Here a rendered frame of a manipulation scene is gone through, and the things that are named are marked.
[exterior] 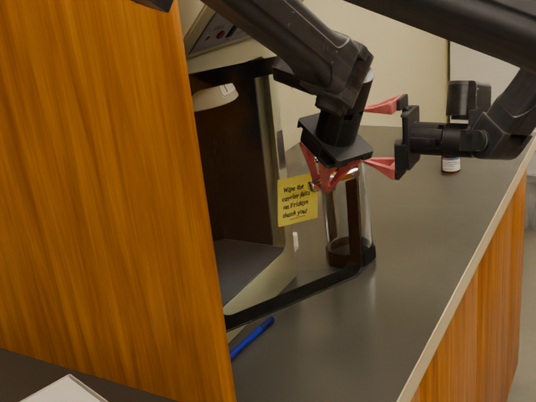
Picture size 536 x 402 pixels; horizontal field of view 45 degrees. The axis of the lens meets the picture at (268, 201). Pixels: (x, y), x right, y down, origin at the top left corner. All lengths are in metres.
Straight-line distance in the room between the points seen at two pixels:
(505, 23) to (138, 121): 0.53
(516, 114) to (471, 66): 2.89
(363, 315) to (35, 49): 0.66
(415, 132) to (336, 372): 0.43
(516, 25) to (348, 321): 0.82
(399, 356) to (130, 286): 0.42
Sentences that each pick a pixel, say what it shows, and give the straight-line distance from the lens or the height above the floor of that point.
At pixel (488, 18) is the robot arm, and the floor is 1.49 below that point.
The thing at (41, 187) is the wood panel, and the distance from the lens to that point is 0.96.
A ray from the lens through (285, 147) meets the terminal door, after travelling 0.97.
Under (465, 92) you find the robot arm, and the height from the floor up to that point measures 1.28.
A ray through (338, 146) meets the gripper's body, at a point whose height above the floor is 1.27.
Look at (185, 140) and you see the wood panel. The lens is 0.77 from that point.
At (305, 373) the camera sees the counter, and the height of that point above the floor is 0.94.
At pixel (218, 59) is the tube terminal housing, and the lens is 0.99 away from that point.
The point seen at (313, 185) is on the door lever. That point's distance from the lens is 0.96.
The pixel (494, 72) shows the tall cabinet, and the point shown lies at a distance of 3.91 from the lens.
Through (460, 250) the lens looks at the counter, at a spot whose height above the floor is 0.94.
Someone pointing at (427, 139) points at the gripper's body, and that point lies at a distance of 1.13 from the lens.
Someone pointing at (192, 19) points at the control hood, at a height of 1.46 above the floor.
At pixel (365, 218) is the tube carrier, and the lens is 1.25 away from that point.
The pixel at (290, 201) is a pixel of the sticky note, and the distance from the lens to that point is 1.00.
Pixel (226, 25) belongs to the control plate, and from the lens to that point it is 0.89.
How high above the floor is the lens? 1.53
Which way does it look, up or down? 21 degrees down
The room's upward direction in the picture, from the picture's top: 6 degrees counter-clockwise
